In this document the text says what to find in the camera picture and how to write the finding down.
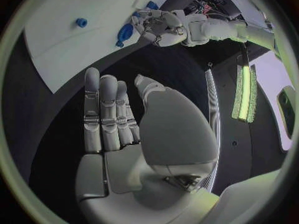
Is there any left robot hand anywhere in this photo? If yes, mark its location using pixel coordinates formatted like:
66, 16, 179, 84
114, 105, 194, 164
131, 9, 188, 48

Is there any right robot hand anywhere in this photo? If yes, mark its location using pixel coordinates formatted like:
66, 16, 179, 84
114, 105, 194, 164
75, 67, 221, 224

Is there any white task board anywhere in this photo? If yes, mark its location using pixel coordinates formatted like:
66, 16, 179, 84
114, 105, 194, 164
23, 0, 176, 95

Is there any blue plug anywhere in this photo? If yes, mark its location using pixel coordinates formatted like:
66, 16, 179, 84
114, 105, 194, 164
146, 0, 160, 11

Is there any blue gear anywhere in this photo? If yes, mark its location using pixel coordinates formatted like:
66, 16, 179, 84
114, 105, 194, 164
115, 23, 135, 47

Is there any glowing light bar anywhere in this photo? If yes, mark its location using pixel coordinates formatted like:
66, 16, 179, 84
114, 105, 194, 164
230, 54, 258, 124

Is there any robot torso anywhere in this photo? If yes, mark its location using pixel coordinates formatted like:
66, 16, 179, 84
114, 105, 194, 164
203, 46, 294, 196

